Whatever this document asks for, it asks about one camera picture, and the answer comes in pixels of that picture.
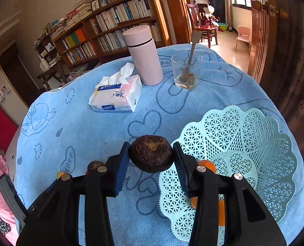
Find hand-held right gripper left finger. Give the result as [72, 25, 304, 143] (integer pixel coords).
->
[16, 141, 130, 246]

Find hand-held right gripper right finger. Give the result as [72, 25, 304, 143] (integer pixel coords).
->
[173, 141, 287, 246]

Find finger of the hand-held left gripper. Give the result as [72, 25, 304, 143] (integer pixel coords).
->
[26, 177, 63, 219]

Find small round mandarin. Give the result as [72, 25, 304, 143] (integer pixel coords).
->
[199, 159, 216, 174]

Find dark brown avocado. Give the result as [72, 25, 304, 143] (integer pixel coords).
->
[87, 161, 104, 175]
[128, 135, 173, 173]

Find teal plastic lattice basket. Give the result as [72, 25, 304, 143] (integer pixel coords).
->
[158, 105, 304, 245]

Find dark flat slab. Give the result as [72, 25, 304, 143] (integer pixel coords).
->
[0, 173, 28, 227]

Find blue printed towel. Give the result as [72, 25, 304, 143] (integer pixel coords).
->
[14, 43, 304, 246]

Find tissue pack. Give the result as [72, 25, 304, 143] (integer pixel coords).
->
[88, 63, 142, 113]

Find red panel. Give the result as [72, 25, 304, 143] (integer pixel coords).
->
[0, 90, 19, 157]

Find clear drinking glass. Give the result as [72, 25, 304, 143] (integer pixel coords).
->
[171, 52, 203, 90]

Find pink thermos bottle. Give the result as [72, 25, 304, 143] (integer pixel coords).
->
[122, 25, 164, 86]

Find metal spoon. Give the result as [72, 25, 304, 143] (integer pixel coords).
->
[179, 31, 200, 81]

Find dark wooden door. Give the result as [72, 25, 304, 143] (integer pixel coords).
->
[0, 42, 41, 100]

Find small wooden shelf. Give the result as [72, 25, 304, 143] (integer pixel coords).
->
[34, 34, 66, 90]

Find wooden chair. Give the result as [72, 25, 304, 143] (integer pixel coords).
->
[186, 2, 219, 49]

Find pink plastic chair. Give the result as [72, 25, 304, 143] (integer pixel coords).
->
[235, 26, 252, 55]

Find wooden bookshelf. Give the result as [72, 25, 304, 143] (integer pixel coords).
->
[52, 0, 173, 66]

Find rows of books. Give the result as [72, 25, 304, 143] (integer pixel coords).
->
[56, 0, 163, 62]

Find brown wooden door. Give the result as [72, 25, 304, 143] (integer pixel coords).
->
[249, 0, 279, 82]

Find dark hanging clothing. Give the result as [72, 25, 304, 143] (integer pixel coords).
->
[208, 0, 225, 23]

